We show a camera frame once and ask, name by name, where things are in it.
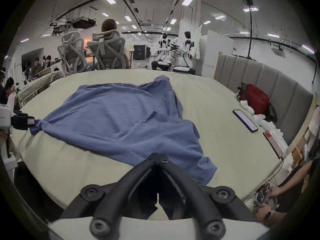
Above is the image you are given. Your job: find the grey padded headboard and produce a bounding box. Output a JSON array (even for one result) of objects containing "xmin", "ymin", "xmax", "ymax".
[{"xmin": 214, "ymin": 54, "xmax": 314, "ymax": 146}]

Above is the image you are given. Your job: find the blue shirt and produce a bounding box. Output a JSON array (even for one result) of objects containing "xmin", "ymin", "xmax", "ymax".
[{"xmin": 30, "ymin": 75, "xmax": 218, "ymax": 186}]

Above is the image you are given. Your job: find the black cabinet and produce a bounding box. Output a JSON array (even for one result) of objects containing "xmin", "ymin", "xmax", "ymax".
[{"xmin": 133, "ymin": 44, "xmax": 151, "ymax": 60}]

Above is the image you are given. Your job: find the group of people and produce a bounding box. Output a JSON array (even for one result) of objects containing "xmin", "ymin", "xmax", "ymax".
[{"xmin": 0, "ymin": 55, "xmax": 61, "ymax": 109}]

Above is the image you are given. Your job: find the bed with beige sheet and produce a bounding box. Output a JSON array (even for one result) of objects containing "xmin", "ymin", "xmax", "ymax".
[{"xmin": 11, "ymin": 68, "xmax": 288, "ymax": 211}]

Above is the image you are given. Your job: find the grey mesh office chair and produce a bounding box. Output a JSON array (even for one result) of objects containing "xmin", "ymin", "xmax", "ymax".
[
  {"xmin": 57, "ymin": 31, "xmax": 88, "ymax": 76},
  {"xmin": 87, "ymin": 30, "xmax": 127, "ymax": 70}
]

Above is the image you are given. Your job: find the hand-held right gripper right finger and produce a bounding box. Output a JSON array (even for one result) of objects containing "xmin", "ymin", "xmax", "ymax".
[{"xmin": 158, "ymin": 155, "xmax": 258, "ymax": 238}]

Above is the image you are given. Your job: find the black stand with camera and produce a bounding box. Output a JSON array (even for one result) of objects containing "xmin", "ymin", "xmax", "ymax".
[{"xmin": 242, "ymin": 0, "xmax": 259, "ymax": 60}]

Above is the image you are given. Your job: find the red bag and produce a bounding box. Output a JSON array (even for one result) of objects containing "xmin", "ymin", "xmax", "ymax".
[{"xmin": 236, "ymin": 83, "xmax": 271, "ymax": 116}]

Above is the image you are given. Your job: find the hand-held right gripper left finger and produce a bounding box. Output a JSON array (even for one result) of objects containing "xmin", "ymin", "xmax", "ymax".
[{"xmin": 60, "ymin": 153, "xmax": 161, "ymax": 237}]

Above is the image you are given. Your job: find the black cable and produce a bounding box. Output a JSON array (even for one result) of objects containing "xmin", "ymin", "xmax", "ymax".
[{"xmin": 246, "ymin": 158, "xmax": 286, "ymax": 198}]

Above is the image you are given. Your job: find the black phone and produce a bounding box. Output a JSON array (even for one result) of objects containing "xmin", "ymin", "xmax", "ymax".
[{"xmin": 232, "ymin": 109, "xmax": 259, "ymax": 134}]

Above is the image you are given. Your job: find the pile of white cloths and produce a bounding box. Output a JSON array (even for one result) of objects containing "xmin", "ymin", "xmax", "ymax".
[{"xmin": 239, "ymin": 99, "xmax": 293, "ymax": 172}]

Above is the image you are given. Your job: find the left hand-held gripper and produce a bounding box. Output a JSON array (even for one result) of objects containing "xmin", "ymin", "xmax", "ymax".
[{"xmin": 0, "ymin": 103, "xmax": 37, "ymax": 171}]

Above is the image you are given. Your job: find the white humanoid robot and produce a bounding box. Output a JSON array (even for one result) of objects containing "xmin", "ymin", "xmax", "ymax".
[
  {"xmin": 173, "ymin": 31, "xmax": 197, "ymax": 75},
  {"xmin": 151, "ymin": 33, "xmax": 173, "ymax": 71}
]

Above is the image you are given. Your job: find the phone with red case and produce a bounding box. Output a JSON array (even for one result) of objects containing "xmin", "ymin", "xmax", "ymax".
[{"xmin": 262, "ymin": 130, "xmax": 285, "ymax": 160}]

